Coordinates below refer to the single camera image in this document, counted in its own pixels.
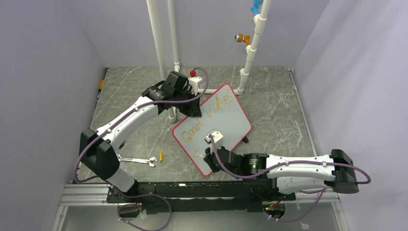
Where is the silver open-end wrench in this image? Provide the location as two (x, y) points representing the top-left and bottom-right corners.
(117, 155), (158, 167)

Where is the orange wall clip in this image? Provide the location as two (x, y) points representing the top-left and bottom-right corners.
(98, 80), (104, 91)

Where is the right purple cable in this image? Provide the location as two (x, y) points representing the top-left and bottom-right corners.
(208, 134), (372, 223)

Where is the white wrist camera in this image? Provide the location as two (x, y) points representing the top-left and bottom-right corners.
(204, 129), (224, 151)
(188, 71), (205, 95)

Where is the red-framed whiteboard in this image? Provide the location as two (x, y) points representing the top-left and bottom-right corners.
(172, 83), (252, 176)

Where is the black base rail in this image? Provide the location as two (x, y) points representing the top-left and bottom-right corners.
(106, 180), (296, 214)

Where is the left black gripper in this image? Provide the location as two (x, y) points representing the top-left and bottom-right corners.
(173, 88), (201, 117)

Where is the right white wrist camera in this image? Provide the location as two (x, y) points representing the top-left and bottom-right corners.
(204, 129), (224, 151)

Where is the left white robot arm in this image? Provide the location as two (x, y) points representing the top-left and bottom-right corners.
(76, 71), (208, 202)

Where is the orange nozzle fitting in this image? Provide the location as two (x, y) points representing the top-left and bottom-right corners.
(234, 33), (251, 46)

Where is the white PVC pipe frame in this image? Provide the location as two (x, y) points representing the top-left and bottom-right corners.
(146, 0), (271, 124)

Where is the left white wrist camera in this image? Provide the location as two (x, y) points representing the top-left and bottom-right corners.
(188, 71), (205, 95)

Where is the blue pipe fitting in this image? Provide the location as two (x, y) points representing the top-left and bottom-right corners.
(250, 0), (263, 15)

